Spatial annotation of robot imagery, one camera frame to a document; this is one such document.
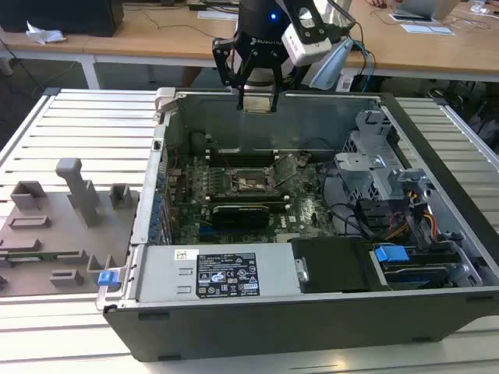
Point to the silver drive cage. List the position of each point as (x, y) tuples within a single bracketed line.
[(370, 171)]

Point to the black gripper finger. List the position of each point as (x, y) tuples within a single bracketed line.
[(277, 85), (222, 58)]

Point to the black RAM slot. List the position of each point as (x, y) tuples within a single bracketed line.
[(241, 150), (241, 154), (241, 161), (249, 196), (249, 200), (278, 205), (241, 157)]

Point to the wooden desk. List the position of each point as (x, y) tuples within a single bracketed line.
[(156, 35)]

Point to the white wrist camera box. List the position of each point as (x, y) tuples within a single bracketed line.
[(298, 46)]

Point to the green motherboard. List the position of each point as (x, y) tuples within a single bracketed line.
[(304, 210)]

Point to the blue case latch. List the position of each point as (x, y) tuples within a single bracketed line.
[(107, 279)]

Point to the silver power supply unit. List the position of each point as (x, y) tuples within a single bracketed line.
[(163, 272)]

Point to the white paper sheet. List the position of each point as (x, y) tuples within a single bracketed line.
[(429, 29), (216, 15)]

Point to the graphics card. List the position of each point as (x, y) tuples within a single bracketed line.
[(241, 218)]

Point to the green RAM stick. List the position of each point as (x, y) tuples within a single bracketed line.
[(43, 256)]

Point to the black plastic shroud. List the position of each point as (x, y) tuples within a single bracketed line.
[(331, 265)]

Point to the hard disk in blue carrier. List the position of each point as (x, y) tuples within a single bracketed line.
[(390, 255)]

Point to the grey parts rack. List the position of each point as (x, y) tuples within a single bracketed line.
[(58, 233)]

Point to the dark grey PC case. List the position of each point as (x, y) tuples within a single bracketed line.
[(234, 331)]

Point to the silver laptop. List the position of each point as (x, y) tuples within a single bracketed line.
[(425, 8)]

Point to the white crumpled tissue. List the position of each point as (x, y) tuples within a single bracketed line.
[(44, 34)]

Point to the black computer box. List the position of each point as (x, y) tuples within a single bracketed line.
[(58, 15)]

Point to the silver CPU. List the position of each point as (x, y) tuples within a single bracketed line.
[(257, 105)]

